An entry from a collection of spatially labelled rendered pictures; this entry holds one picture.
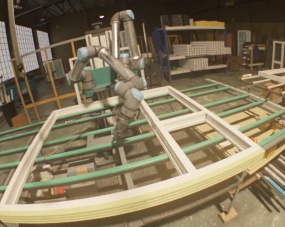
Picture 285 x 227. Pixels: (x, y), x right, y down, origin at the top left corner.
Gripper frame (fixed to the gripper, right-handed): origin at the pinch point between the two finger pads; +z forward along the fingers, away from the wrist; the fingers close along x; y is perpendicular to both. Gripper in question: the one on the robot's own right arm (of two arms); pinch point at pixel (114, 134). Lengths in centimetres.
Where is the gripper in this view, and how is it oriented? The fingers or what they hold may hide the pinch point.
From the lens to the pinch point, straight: 113.5
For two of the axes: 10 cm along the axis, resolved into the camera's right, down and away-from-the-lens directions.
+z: -4.9, 8.4, 2.4
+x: -2.0, -3.8, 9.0
